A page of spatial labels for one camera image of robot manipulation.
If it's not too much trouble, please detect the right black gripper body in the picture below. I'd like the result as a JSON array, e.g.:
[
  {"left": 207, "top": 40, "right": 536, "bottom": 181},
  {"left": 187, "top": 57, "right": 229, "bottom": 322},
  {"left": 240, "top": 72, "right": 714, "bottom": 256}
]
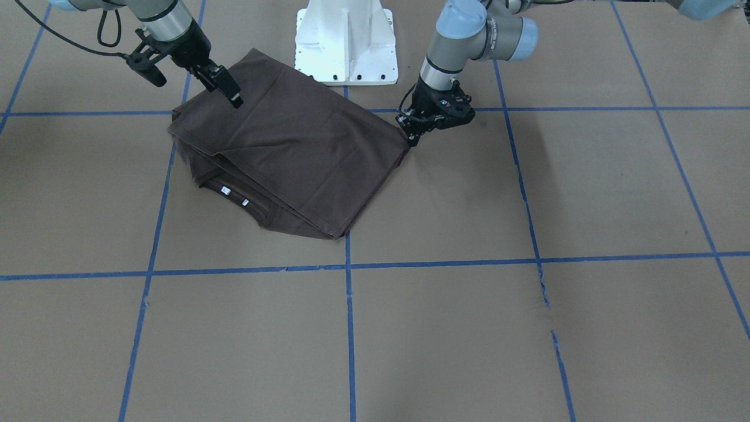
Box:
[{"left": 167, "top": 23, "right": 218, "bottom": 80}]

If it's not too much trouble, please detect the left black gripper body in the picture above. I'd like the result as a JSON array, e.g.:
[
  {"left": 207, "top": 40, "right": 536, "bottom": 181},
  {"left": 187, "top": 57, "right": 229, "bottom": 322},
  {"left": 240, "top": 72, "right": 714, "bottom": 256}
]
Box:
[{"left": 407, "top": 79, "right": 456, "bottom": 132}]

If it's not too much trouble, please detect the brown t-shirt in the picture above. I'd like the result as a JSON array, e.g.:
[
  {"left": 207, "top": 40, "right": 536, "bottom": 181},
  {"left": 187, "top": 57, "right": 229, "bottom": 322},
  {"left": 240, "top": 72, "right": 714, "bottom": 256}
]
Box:
[{"left": 167, "top": 49, "right": 409, "bottom": 240}]

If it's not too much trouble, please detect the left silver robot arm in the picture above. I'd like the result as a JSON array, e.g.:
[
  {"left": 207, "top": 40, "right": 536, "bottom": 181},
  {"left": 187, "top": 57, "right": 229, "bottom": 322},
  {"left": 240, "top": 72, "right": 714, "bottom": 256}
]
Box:
[{"left": 396, "top": 1, "right": 559, "bottom": 148}]

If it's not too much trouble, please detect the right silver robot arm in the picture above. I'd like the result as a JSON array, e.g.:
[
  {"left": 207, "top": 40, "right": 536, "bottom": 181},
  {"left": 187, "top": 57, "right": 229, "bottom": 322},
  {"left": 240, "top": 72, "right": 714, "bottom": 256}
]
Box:
[{"left": 49, "top": 1, "right": 243, "bottom": 108}]

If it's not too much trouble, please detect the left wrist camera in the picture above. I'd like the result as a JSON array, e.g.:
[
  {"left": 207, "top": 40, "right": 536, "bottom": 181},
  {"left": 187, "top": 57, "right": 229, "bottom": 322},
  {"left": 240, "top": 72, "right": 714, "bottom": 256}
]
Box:
[{"left": 435, "top": 80, "right": 476, "bottom": 130}]

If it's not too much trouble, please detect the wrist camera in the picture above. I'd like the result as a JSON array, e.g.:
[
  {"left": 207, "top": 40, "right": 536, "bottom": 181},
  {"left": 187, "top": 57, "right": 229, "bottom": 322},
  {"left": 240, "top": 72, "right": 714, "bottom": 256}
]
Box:
[
  {"left": 435, "top": 80, "right": 476, "bottom": 130},
  {"left": 126, "top": 29, "right": 171, "bottom": 87}
]

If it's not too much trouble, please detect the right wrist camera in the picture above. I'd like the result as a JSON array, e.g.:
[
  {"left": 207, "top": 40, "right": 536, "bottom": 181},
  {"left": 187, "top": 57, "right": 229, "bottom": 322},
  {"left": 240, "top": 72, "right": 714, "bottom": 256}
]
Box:
[{"left": 126, "top": 29, "right": 171, "bottom": 87}]

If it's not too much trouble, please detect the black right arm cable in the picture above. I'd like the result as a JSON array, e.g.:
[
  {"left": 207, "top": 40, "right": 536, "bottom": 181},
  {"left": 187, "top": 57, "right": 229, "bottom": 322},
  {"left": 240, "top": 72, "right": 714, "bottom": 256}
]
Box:
[{"left": 15, "top": 0, "right": 141, "bottom": 59}]

